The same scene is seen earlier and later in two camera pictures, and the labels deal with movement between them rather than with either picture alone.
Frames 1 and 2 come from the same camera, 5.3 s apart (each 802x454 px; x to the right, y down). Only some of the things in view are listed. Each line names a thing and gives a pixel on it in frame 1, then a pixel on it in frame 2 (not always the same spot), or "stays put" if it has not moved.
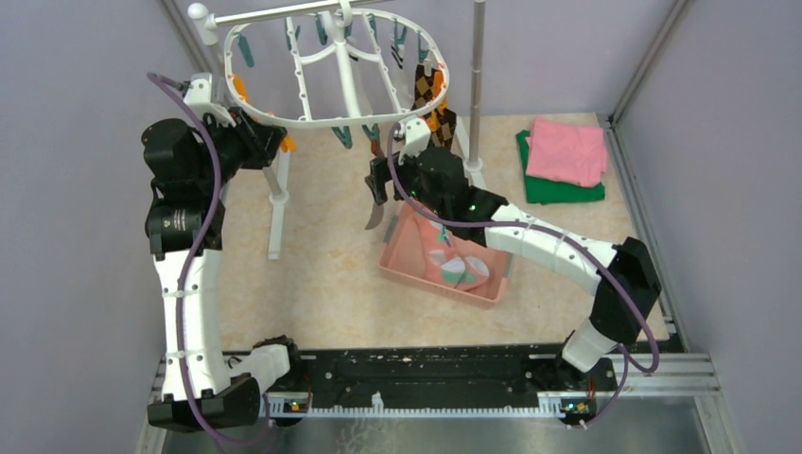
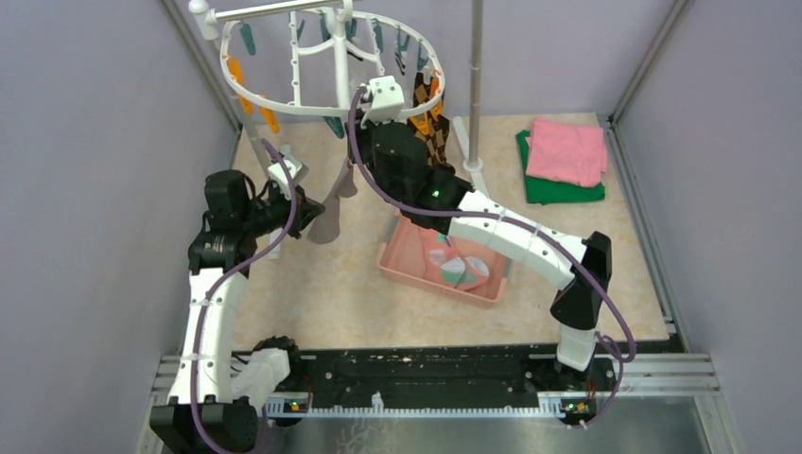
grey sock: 377,216 to 325,228
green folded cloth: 542,191 stays put
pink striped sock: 448,263 stays put
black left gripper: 259,141 to 305,210
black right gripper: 378,178 to 363,133
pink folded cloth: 567,152 stays put
